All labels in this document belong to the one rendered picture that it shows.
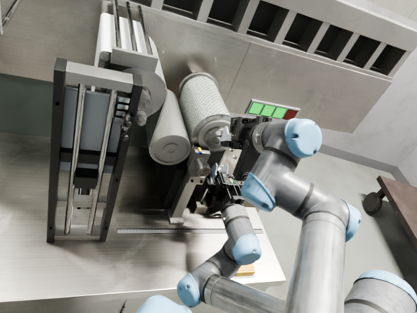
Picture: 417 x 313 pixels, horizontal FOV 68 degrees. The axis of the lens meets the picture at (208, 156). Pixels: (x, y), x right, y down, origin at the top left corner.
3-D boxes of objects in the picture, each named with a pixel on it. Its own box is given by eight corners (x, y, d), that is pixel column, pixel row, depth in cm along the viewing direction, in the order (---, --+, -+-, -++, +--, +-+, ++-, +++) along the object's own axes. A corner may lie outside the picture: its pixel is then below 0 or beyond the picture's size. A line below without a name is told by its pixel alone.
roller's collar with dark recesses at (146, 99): (123, 117, 75) (128, 95, 71) (122, 104, 79) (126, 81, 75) (149, 121, 77) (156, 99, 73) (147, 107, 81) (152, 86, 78)
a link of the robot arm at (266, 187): (291, 223, 56) (319, 171, 58) (237, 191, 58) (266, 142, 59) (282, 223, 64) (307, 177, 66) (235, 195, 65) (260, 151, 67)
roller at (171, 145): (147, 163, 93) (156, 132, 86) (140, 114, 111) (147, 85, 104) (184, 166, 98) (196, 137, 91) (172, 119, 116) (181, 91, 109)
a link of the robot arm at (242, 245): (229, 268, 81) (242, 251, 76) (219, 233, 89) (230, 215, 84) (255, 267, 85) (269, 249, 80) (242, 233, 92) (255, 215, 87)
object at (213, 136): (215, 125, 88) (234, 134, 92) (213, 121, 89) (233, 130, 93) (200, 144, 91) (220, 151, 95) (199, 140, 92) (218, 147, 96)
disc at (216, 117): (185, 151, 94) (201, 111, 85) (185, 149, 95) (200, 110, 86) (229, 155, 100) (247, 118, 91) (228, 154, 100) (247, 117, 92)
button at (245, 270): (234, 276, 99) (237, 272, 98) (228, 257, 104) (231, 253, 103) (252, 275, 102) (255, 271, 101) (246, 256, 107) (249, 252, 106)
